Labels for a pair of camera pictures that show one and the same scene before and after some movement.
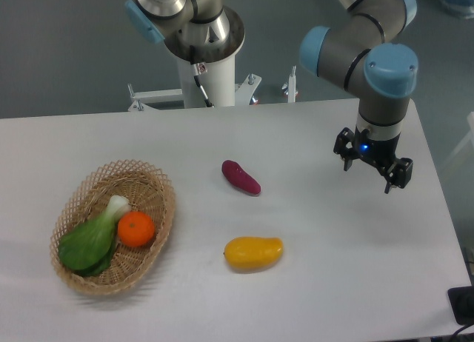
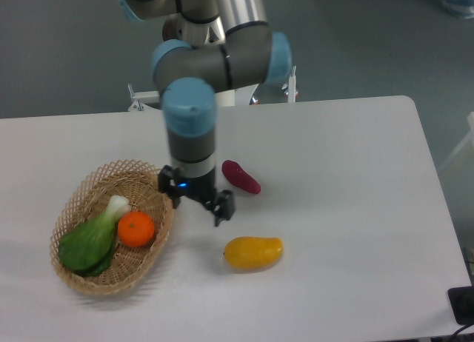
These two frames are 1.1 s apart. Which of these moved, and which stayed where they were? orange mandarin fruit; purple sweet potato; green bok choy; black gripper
Moved: black gripper
Stayed: purple sweet potato; orange mandarin fruit; green bok choy
